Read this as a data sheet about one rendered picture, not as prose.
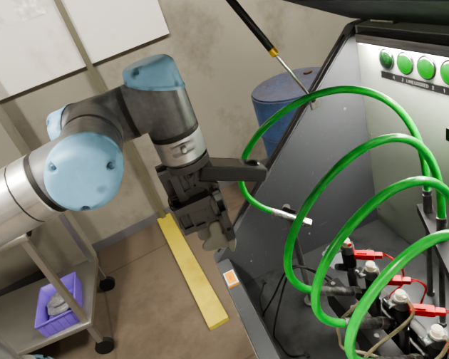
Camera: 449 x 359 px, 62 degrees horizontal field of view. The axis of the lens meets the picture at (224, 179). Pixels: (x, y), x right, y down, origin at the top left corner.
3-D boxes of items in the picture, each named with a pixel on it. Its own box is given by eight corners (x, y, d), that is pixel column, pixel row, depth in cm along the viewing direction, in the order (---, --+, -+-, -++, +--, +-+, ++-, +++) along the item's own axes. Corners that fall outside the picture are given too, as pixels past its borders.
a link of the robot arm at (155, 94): (114, 68, 54) (169, 47, 54) (145, 134, 59) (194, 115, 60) (112, 79, 47) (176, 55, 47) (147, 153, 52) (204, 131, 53)
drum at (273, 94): (314, 160, 321) (293, 62, 277) (370, 180, 274) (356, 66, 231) (263, 194, 301) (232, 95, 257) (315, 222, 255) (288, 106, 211)
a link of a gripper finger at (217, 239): (209, 261, 68) (192, 224, 64) (238, 248, 69) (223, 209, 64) (213, 272, 66) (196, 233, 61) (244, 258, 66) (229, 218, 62)
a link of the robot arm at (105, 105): (31, 132, 44) (118, 98, 45) (48, 106, 54) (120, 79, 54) (65, 185, 48) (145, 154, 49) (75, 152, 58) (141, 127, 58)
